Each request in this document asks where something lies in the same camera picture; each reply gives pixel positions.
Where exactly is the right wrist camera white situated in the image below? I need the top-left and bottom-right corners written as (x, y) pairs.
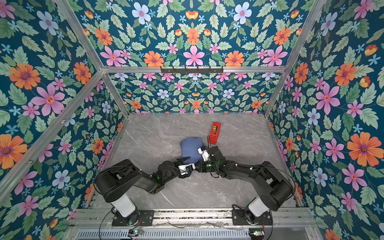
top-left (199, 149), bottom-right (210, 162)

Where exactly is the aluminium corner frame post right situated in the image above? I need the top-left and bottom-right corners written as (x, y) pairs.
top-left (264, 0), bottom-right (327, 119)

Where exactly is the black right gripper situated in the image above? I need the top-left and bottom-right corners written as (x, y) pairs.
top-left (191, 160), bottom-right (220, 173)

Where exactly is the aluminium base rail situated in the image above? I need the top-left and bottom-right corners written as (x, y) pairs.
top-left (69, 208), bottom-right (317, 228)

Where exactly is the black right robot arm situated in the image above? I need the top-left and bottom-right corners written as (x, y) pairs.
top-left (196, 146), bottom-right (295, 218)

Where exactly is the aluminium corner frame post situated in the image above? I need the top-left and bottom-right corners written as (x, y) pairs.
top-left (264, 0), bottom-right (327, 119)
top-left (56, 1), bottom-right (129, 118)

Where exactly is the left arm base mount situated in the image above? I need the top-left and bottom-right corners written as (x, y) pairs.
top-left (112, 208), bottom-right (155, 227)

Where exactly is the aluminium corner frame post left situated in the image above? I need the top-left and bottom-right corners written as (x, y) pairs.
top-left (56, 1), bottom-right (129, 118)

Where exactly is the aluminium horizontal back bar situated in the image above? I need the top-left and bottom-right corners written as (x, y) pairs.
top-left (102, 66), bottom-right (286, 74)

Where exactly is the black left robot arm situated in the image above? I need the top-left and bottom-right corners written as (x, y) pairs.
top-left (94, 159), bottom-right (196, 219)

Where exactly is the aluminium left side bar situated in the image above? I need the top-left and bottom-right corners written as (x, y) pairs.
top-left (1, 71), bottom-right (104, 205)

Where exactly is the white vented cable duct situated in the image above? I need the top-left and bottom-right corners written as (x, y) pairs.
top-left (76, 229), bottom-right (251, 240)

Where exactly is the black hook rail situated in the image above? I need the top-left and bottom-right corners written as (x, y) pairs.
top-left (160, 67), bottom-right (224, 74)

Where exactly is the red tape dispenser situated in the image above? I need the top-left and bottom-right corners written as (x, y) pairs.
top-left (208, 122), bottom-right (221, 145)

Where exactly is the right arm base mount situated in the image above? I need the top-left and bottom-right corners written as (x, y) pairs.
top-left (231, 204), bottom-right (273, 226)

